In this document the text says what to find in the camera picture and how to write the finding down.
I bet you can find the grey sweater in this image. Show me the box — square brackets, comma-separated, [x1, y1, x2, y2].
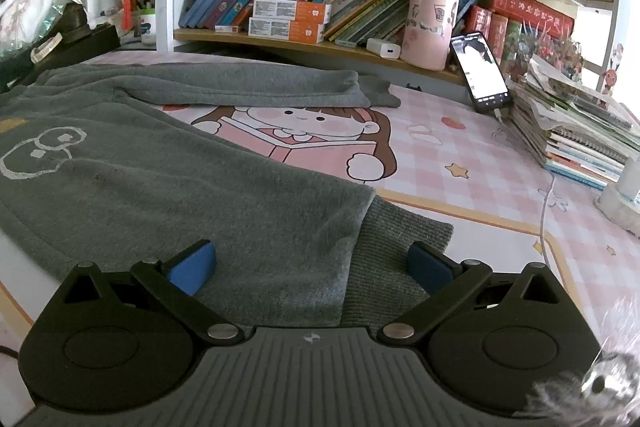
[1, 63, 454, 329]

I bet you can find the pink cartoon desk mat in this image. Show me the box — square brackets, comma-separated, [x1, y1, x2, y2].
[0, 50, 640, 423]

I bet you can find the stack of notebooks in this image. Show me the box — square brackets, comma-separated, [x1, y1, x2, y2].
[510, 55, 639, 190]

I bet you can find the smartphone with lit screen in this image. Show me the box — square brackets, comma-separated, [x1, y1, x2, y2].
[450, 31, 513, 114]

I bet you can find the white charger block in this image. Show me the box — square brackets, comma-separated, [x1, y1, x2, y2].
[366, 38, 401, 60]

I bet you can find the white green lidded jar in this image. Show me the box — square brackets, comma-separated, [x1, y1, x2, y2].
[138, 9, 156, 46]

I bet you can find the red thick book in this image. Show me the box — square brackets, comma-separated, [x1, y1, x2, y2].
[477, 0, 574, 39]

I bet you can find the small card box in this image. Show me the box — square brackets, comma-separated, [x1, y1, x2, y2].
[214, 25, 241, 34]

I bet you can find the orange red figurine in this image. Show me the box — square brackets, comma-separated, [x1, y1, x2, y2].
[122, 0, 134, 32]

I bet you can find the pink paper roll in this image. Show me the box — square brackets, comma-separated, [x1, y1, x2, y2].
[400, 0, 459, 70]

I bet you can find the lower orange white box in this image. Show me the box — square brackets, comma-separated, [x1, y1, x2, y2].
[248, 17, 324, 44]

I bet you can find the orange white box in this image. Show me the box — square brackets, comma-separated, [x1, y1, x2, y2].
[253, 0, 332, 25]
[248, 17, 324, 44]

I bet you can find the upper orange white box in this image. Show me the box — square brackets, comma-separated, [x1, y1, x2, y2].
[253, 0, 332, 25]

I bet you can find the white charging cable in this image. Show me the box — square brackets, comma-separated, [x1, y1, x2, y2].
[494, 108, 559, 268]

